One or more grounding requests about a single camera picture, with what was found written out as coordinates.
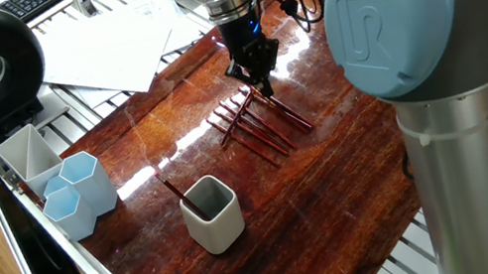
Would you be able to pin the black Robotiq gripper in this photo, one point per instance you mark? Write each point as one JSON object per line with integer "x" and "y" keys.
{"x": 241, "y": 34}

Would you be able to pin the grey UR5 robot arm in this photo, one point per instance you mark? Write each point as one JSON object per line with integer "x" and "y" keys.
{"x": 461, "y": 169}

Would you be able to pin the white square ceramic pen holder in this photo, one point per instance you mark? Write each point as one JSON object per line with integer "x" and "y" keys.
{"x": 215, "y": 232}

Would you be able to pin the light blue hexagonal pen holder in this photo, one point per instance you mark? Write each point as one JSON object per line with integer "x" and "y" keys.
{"x": 98, "y": 193}

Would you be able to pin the white divided square pen holder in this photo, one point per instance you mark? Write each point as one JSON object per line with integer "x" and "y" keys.
{"x": 47, "y": 179}

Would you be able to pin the white paper sheet stack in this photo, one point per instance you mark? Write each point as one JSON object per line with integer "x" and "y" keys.
{"x": 108, "y": 50}

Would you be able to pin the red-brown wooden board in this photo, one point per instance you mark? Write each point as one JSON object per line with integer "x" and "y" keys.
{"x": 338, "y": 216}

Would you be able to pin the black computer keyboard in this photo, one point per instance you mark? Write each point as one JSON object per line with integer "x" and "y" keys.
{"x": 34, "y": 2}

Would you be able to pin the short metal post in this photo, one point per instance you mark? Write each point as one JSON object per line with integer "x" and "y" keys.
{"x": 81, "y": 1}

